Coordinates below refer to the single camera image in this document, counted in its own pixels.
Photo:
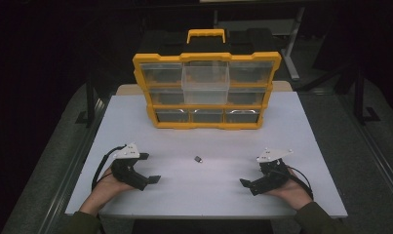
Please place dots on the set of closed clear drawers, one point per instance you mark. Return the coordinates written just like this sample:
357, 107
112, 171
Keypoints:
251, 72

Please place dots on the metal floor rail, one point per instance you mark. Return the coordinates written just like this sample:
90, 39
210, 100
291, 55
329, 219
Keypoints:
70, 182
376, 159

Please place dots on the yellow black organizer cabinet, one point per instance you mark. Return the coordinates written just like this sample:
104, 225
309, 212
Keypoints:
158, 58

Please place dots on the black metal stand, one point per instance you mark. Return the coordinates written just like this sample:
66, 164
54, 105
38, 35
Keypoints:
90, 104
360, 97

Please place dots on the small dark metal part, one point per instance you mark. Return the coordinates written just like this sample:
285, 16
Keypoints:
198, 159

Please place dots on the person's left hand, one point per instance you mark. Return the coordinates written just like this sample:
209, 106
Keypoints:
108, 188

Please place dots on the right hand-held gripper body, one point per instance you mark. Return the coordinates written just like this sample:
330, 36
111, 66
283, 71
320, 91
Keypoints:
272, 178

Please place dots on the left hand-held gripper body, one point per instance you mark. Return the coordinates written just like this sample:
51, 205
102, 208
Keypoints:
127, 172

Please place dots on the person's right hand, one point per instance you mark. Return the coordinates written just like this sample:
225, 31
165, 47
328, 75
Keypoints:
290, 191

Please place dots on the clear plastic organizer drawer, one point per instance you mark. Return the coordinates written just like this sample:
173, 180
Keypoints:
205, 85

